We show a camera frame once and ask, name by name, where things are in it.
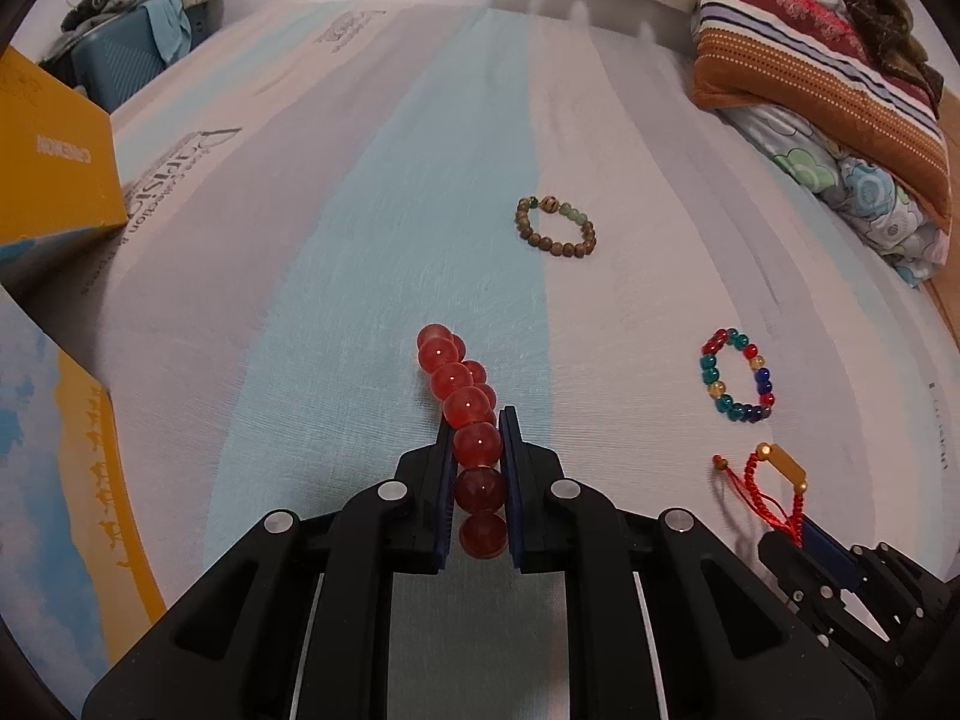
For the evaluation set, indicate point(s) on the light blue cloth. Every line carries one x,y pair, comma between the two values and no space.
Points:
169,22

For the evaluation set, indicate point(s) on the floral duvet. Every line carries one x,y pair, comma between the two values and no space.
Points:
862,195

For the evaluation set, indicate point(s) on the wooden headboard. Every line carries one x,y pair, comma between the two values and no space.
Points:
949,307

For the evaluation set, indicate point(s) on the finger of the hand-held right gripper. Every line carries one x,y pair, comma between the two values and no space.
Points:
784,566
832,551

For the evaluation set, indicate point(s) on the striped bed sheet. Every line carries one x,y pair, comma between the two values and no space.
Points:
375,202

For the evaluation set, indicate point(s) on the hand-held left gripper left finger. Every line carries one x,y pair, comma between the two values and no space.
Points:
444,495

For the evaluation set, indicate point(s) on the brown blanket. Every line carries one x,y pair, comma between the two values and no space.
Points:
877,7

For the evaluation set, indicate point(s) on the striped orange pillow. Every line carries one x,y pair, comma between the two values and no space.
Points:
810,67

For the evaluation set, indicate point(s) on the blue suitcase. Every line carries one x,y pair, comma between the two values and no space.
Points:
120,67

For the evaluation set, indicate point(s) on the blue yellow cardboard box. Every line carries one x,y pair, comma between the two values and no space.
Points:
52,165

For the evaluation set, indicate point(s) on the dark clothing pile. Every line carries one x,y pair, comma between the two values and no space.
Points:
97,4

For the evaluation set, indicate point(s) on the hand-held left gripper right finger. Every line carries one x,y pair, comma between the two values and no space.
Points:
516,495

